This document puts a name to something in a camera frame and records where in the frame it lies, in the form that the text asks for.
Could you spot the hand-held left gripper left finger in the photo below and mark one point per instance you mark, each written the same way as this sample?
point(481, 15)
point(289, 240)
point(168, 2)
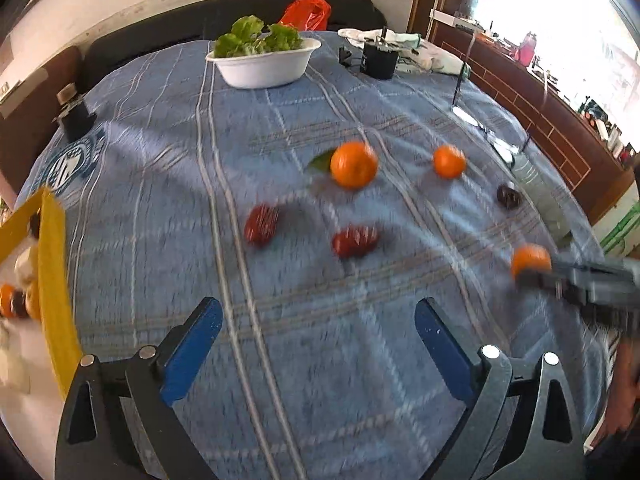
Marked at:
point(192, 355)

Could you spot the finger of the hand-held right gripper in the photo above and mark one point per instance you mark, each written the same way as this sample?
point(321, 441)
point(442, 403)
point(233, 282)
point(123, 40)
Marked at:
point(585, 266)
point(545, 282)

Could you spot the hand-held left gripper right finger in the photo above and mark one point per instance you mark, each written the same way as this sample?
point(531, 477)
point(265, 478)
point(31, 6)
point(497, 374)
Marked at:
point(442, 350)

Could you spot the red date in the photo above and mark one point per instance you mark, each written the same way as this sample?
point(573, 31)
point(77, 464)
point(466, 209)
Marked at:
point(354, 242)
point(261, 224)

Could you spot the yellow taped cardboard box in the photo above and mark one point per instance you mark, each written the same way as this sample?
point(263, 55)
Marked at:
point(55, 285)

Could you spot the orange mandarin with leaf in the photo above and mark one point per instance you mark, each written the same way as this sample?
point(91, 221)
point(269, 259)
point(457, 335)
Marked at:
point(354, 166)

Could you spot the person's right hand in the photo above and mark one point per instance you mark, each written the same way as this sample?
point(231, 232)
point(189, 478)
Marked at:
point(625, 385)

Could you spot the clear plastic bottle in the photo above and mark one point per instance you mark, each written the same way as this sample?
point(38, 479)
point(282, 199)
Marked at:
point(542, 195)

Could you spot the blue checked tablecloth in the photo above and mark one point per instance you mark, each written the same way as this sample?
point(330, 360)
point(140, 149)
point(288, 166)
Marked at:
point(300, 310)

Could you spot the brown wooden cabinet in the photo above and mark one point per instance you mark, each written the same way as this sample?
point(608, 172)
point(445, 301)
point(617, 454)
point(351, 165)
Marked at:
point(550, 125)

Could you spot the pink bottle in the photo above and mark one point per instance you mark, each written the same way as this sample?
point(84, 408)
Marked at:
point(525, 50)

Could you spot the white cloth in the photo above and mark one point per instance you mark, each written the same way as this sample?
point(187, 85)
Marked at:
point(430, 55)

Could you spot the black jar with cork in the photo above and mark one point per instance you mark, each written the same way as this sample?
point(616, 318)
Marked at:
point(76, 117)

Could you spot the black cup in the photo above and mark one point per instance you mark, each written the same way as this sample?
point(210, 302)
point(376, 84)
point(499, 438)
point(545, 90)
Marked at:
point(378, 62)

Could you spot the white bowl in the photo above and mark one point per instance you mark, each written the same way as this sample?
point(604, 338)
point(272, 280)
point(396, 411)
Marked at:
point(260, 70)

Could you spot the small black clip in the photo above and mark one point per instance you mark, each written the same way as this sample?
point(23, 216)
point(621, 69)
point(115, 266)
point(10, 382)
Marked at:
point(345, 56)

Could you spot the green lettuce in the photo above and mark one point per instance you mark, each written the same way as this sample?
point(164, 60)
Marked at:
point(245, 35)

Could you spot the black sofa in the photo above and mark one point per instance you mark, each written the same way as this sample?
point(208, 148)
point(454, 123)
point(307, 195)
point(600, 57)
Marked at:
point(165, 25)

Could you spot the red plastic bag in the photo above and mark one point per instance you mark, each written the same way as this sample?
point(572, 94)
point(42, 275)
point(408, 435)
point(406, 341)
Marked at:
point(305, 15)

